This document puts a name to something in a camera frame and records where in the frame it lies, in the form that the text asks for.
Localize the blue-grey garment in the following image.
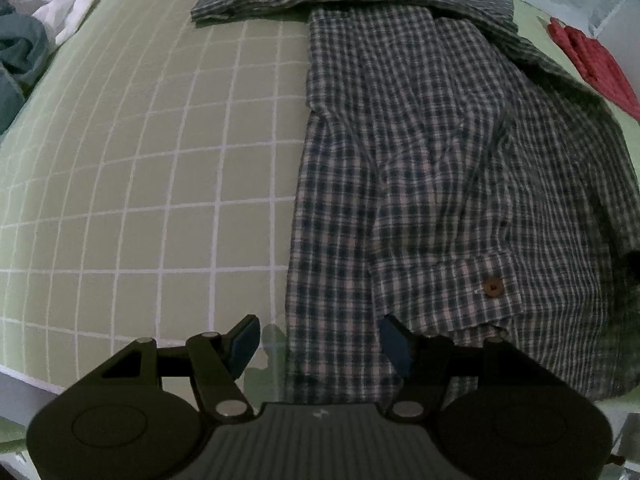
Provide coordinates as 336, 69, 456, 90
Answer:
0, 0, 51, 134

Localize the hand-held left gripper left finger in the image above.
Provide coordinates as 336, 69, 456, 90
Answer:
101, 314, 261, 421

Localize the green grid mat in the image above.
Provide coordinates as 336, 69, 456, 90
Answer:
0, 0, 640, 463

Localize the red cloth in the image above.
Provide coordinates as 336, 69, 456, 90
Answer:
546, 17, 640, 122

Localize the white cloth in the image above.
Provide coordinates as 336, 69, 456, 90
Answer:
32, 0, 102, 47

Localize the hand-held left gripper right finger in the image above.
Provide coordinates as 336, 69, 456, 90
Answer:
378, 314, 552, 423

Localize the plaid checked shirt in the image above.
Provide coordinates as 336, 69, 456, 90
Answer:
191, 0, 640, 407

